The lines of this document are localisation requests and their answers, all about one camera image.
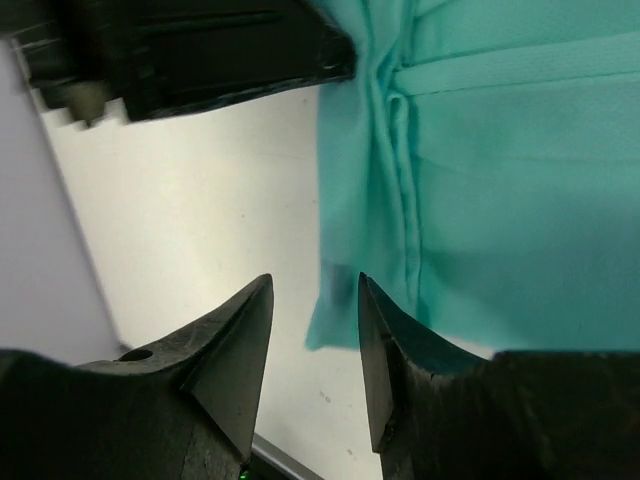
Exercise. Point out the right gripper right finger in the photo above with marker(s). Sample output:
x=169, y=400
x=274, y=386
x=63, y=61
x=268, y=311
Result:
x=437, y=411

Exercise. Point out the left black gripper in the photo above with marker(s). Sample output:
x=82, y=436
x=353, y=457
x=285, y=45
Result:
x=172, y=58

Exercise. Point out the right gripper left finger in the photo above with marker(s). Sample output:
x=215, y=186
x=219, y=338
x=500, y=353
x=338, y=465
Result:
x=182, y=407

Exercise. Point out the teal green t-shirt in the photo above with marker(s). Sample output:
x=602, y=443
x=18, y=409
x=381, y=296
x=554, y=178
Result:
x=483, y=168

